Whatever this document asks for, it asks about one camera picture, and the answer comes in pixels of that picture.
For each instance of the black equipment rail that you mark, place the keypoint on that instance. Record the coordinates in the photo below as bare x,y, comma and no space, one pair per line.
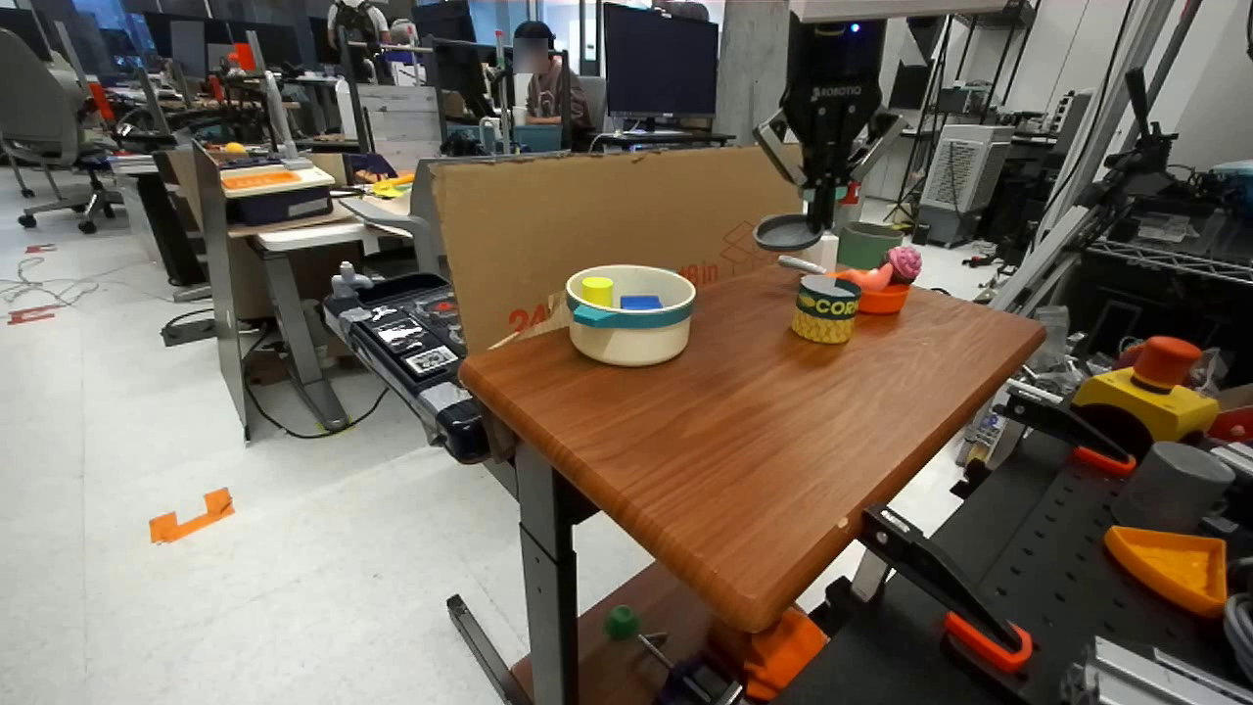
417,353

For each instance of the cardboard panel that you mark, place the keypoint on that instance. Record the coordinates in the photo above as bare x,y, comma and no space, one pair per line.
571,217

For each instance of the white bottle grey cap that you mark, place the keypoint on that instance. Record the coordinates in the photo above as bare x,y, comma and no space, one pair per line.
827,261

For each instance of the yellow emergency stop box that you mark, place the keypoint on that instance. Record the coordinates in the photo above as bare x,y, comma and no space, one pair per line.
1147,404

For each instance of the green bin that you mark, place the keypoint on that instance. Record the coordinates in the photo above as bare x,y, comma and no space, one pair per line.
868,246

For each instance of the seated person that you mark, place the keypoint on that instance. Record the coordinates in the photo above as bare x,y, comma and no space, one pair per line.
552,90

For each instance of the yellow block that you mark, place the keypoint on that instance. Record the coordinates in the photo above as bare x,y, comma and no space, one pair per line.
596,291

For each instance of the grey cylinder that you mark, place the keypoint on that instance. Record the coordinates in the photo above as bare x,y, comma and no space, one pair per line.
1176,475

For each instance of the grey desk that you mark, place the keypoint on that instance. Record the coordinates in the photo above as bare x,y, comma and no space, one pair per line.
305,235

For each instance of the green ball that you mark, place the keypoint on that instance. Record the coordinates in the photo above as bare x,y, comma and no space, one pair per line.
624,624

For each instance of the blue block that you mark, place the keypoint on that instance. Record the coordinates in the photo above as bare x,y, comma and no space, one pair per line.
638,303

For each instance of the grey metal table leg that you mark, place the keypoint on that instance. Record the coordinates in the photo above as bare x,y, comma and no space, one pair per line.
548,575

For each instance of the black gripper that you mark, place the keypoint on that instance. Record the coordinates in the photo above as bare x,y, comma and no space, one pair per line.
834,80

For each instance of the aluminium extrusion rail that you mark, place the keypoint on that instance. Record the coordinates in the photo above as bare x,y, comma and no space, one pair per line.
1147,679

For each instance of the pink ball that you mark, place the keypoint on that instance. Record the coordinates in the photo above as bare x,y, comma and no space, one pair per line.
900,265

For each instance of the grey office chair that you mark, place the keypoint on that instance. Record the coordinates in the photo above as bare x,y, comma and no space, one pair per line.
43,118

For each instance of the grey tripod stand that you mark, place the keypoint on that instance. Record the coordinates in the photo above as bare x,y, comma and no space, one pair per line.
1137,132

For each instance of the black monitor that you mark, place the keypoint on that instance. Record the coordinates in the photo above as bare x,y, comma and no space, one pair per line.
659,60

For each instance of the black shelf rack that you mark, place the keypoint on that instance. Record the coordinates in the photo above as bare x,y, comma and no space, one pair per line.
1176,287

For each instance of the orange printed bracket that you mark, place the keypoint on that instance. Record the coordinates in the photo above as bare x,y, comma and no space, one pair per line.
783,653

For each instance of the red fire extinguisher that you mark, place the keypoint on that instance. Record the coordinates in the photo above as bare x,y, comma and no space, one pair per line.
856,192

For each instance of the black perforated board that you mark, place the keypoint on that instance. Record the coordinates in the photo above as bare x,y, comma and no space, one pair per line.
1044,563

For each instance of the orange floor marker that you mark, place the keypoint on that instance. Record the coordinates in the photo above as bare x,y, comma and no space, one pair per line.
169,525

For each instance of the white sign board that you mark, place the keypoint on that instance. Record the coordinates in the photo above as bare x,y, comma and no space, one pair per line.
400,122

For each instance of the grey can lid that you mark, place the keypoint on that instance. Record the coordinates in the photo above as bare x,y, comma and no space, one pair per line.
779,231

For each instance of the yellow labelled can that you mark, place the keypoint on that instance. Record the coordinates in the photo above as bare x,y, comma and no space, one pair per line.
825,319

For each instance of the orange wedge piece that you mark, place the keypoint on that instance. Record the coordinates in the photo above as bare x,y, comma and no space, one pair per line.
1176,568

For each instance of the orange bowl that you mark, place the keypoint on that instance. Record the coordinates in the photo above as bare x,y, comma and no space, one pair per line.
883,303

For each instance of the grey box orange top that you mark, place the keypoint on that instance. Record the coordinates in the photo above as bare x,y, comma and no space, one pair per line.
269,183

